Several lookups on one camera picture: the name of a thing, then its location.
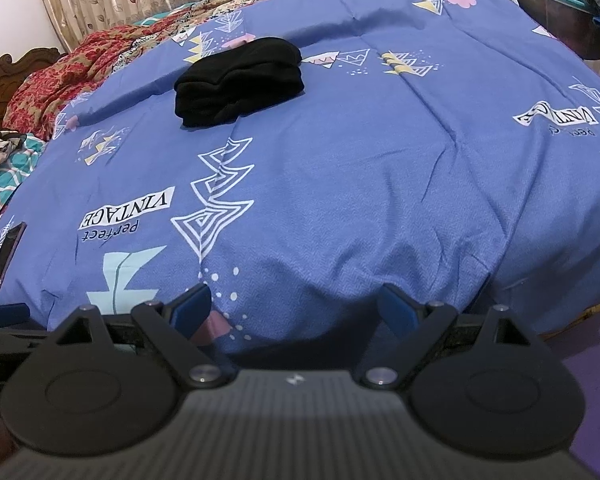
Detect purple mat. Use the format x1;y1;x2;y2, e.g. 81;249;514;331
545;300;600;466

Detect carved wooden headboard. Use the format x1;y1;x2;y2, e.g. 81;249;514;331
0;46;68;136

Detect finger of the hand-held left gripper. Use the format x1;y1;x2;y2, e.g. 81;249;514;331
0;303;32;330
0;331;55;361

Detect blue printed blanket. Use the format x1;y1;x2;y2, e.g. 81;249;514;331
0;0;600;356

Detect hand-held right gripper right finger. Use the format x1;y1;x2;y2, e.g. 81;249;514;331
360;283;545;389

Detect black smartphone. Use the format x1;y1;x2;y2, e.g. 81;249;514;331
0;221;29;295

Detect glass-topped wooden table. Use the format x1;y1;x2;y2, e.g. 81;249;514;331
492;0;600;61

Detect teal patterned bed sheet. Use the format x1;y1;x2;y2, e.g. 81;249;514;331
0;132;48;241

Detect red patterned cloth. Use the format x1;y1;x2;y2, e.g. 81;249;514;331
2;0;338;141

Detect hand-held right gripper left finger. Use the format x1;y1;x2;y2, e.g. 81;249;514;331
42;283;227;389

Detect black pants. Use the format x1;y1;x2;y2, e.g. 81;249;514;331
174;37;305;129

